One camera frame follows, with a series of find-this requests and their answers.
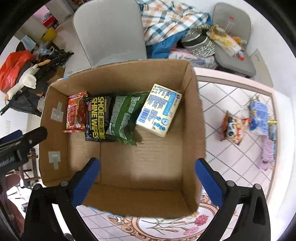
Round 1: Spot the blue white wipes bag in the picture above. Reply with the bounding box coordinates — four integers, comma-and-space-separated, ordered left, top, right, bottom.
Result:
249, 100, 268, 136

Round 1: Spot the yellow bin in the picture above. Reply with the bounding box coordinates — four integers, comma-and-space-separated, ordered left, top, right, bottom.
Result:
41, 27, 57, 42

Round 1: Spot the yellow snack bag on seat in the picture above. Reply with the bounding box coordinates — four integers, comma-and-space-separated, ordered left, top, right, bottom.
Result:
206, 25, 247, 60

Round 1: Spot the white goose plush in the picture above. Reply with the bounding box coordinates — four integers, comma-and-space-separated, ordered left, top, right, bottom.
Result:
4, 59, 51, 100

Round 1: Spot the plaid blanket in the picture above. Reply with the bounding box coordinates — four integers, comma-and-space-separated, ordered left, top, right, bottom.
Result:
137, 1, 211, 59

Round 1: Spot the orange cartoon snack bag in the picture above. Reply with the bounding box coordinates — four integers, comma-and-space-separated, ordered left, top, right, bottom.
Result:
220, 111, 251, 145

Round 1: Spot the green wipes pack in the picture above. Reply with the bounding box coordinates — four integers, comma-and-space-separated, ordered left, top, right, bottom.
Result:
106, 92, 149, 146

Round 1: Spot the red plastic bag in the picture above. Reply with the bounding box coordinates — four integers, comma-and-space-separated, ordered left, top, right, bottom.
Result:
0, 50, 34, 93

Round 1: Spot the lilac cloth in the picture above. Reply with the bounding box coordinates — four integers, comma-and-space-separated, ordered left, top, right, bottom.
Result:
258, 136, 275, 171

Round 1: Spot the grey floor seat cushion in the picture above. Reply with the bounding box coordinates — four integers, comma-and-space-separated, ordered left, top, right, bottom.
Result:
210, 3, 256, 78

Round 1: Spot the pink floral bedding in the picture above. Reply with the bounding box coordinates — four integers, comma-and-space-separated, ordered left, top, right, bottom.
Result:
168, 48, 218, 69

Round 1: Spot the light blue tube pack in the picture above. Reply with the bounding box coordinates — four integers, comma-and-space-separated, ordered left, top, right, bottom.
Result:
268, 120, 278, 164

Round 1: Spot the yellow blue tissue pack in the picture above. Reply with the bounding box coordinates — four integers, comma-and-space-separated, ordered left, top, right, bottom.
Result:
136, 84, 182, 138

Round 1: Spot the striped black white basket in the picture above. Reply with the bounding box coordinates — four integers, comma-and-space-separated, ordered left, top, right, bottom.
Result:
181, 29, 215, 58

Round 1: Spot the black tripod pile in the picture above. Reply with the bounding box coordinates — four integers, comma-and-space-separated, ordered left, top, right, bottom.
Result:
1, 50, 73, 116

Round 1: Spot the grey chair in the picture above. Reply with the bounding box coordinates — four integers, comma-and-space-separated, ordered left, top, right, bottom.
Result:
73, 1, 147, 68

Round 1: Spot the wooden stool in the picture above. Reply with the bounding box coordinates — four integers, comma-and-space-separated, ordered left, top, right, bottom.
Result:
6, 148, 41, 189

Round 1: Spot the red snack bag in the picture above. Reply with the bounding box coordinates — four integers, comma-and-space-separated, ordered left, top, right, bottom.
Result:
63, 91, 88, 133

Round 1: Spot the black shoe shine wipes pack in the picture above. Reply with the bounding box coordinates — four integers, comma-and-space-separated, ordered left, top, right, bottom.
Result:
83, 96, 111, 142

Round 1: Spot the cardboard box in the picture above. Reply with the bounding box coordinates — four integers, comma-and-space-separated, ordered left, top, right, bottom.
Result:
39, 59, 205, 218

